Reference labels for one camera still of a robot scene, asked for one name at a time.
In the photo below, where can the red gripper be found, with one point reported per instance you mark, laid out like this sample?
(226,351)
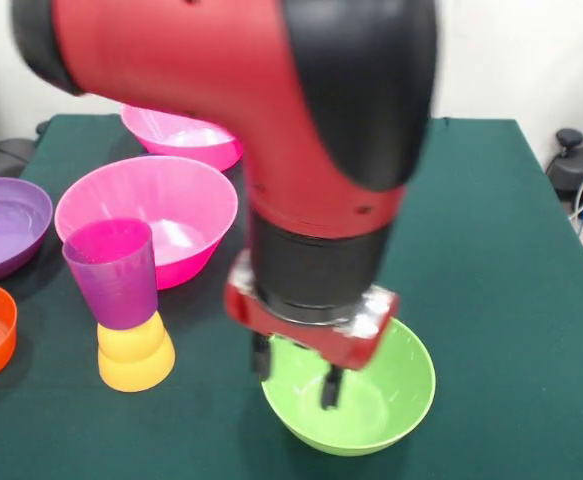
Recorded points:
(321,345)

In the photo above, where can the large lime green bowl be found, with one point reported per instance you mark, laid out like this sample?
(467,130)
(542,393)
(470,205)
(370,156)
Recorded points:
(396,400)

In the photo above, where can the yellow plastic cup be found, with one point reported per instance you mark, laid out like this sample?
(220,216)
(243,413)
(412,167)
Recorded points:
(133,360)

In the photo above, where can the magenta plastic bowl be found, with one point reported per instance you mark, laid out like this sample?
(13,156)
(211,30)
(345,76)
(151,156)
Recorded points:
(191,145)
(186,210)

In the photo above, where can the purple plastic cup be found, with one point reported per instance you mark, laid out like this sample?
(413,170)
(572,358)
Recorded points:
(116,285)

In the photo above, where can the purple plastic bowl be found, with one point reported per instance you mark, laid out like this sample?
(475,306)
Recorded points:
(1,225)

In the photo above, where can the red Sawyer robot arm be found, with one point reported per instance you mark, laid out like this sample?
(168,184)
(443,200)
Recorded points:
(221,75)

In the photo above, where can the dark green tablecloth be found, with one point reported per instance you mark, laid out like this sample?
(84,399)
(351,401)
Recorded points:
(496,250)

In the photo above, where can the grey pedestal foot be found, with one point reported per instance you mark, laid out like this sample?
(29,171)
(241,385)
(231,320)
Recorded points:
(11,155)
(566,175)

